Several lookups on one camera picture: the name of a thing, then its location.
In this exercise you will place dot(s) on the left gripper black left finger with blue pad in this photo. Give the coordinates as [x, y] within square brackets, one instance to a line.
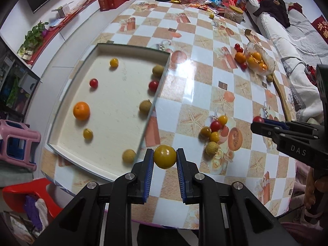
[101, 214]

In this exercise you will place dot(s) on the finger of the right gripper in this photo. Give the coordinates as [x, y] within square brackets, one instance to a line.
[283, 125]
[266, 130]

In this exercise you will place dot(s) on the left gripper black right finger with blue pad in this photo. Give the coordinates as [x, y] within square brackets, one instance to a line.
[229, 213]

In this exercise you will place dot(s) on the small red tomato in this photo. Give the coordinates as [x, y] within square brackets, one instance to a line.
[258, 119]

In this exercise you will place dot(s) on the tan longan fruit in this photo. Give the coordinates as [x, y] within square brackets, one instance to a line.
[211, 148]

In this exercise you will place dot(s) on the dark yellow tomato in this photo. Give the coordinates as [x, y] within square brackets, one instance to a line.
[164, 156]
[87, 134]
[205, 132]

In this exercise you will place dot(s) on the person's hand on gripper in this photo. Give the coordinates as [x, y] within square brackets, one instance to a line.
[309, 198]

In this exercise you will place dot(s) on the wooden curved stick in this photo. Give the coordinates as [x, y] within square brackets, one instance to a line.
[282, 99]

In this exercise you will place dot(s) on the small yellow tomato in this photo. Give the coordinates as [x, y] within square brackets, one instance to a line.
[222, 119]

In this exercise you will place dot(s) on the red cherry tomato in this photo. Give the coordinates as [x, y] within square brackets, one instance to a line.
[215, 126]

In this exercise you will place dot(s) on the longan beside bowl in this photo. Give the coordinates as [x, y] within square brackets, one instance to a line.
[269, 78]

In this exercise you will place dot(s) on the yellow cherry tomato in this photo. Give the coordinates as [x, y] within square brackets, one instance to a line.
[214, 137]

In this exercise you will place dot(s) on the dark yellow tomato on table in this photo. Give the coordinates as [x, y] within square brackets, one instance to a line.
[205, 132]

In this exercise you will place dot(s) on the red tomato near bowl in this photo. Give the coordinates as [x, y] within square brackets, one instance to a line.
[243, 66]

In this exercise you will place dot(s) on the clear glass fruit bowl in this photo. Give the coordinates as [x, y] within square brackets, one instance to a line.
[270, 62]

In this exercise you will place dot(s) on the oranges in glass bowl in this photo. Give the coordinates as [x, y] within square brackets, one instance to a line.
[255, 61]

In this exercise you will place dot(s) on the orange mandarin by bowl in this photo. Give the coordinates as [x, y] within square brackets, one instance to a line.
[240, 58]

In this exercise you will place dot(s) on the red tomato pair right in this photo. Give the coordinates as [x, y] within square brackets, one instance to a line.
[241, 50]

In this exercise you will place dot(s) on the red tomato pair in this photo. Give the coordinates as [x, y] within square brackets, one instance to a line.
[237, 46]
[241, 50]

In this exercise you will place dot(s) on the longan at tray bottom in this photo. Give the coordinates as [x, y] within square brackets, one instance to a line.
[128, 156]

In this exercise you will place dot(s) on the red tomato pair left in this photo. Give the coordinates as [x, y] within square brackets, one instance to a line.
[237, 46]

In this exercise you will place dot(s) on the dark yellow tomato in tray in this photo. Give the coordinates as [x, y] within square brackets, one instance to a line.
[87, 134]

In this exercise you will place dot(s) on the white shallow tray box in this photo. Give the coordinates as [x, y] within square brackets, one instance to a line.
[115, 119]

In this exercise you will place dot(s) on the pink plastic stool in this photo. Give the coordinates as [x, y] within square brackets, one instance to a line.
[16, 144]

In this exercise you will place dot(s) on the orange mandarin in tray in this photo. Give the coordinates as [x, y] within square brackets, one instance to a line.
[81, 111]

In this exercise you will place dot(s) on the red tomato at tray edge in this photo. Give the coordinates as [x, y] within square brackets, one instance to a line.
[153, 85]

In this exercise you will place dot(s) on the longan in tray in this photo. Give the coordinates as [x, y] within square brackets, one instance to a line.
[145, 106]

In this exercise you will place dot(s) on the red tomato in tray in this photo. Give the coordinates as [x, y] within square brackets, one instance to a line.
[93, 83]

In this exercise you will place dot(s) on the green potted plant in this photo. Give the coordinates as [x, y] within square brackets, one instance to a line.
[33, 40]

